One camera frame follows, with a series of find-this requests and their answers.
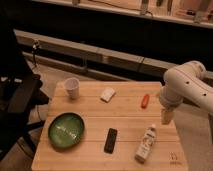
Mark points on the black stand on left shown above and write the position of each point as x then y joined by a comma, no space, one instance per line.
19,93

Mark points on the wooden table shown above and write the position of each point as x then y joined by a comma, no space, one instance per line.
123,131

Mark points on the green glazed bowl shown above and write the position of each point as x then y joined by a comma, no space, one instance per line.
66,130

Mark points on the white plastic bottle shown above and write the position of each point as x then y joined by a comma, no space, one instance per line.
146,144

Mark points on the black rectangular eraser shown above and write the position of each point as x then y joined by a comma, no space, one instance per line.
110,140

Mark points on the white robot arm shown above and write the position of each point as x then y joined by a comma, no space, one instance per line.
185,81

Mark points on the small orange red object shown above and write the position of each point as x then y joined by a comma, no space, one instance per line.
145,101

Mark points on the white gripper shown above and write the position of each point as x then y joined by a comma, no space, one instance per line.
167,115

